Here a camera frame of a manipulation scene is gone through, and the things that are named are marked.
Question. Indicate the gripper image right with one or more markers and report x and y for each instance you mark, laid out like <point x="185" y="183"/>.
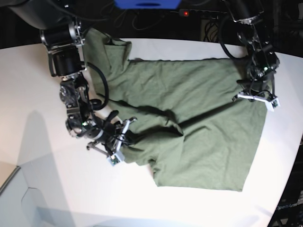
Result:
<point x="263" y="87"/>

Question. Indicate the green t-shirt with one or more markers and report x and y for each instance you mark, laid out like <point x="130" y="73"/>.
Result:
<point x="188" y="129"/>

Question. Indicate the black power strip red light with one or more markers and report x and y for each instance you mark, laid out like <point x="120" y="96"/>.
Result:
<point x="203" y="14"/>

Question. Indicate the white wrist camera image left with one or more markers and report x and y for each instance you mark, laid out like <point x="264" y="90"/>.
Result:
<point x="119" y="140"/>

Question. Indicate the blue box at top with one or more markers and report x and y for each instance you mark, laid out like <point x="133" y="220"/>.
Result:
<point x="147" y="4"/>

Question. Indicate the black cable image right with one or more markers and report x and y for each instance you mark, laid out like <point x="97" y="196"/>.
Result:
<point x="228" y="34"/>

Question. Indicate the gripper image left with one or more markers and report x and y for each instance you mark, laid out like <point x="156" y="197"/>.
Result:
<point x="102" y="132"/>

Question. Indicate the grey panel at corner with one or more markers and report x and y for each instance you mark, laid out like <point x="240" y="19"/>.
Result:
<point x="17" y="206"/>

